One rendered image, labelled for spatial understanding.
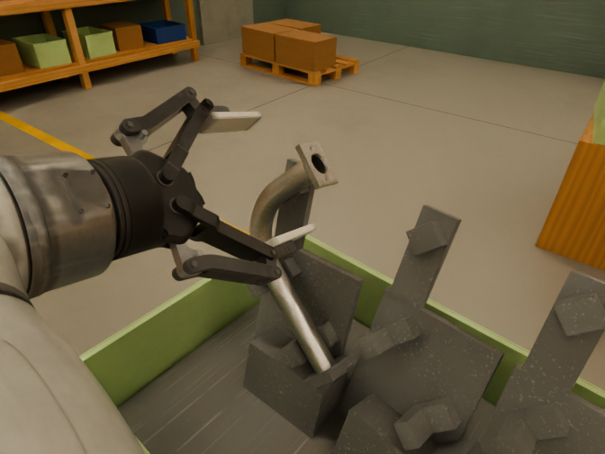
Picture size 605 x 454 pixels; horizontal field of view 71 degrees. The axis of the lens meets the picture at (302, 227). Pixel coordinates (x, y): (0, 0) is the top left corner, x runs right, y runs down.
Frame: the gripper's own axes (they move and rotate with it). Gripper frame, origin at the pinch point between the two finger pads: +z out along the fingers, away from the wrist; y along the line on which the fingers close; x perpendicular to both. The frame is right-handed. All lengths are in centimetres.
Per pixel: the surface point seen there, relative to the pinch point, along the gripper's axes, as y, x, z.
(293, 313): -15.2, 10.7, 4.6
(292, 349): -19.2, 12.7, 3.7
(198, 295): -7.2, 26.8, 3.9
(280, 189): -0.6, 3.4, 4.4
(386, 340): -22.4, 1.3, 7.5
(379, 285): -18.2, 8.7, 22.8
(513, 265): -58, 42, 196
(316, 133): 82, 155, 264
